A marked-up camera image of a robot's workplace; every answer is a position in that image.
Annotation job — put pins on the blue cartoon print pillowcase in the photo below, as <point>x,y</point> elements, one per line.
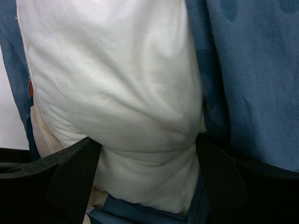
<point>248,58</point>

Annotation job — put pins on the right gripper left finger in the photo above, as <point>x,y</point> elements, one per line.
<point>52,190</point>

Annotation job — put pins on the white pillow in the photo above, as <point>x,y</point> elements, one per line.
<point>123,73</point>

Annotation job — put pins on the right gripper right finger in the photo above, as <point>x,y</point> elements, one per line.
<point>244,190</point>

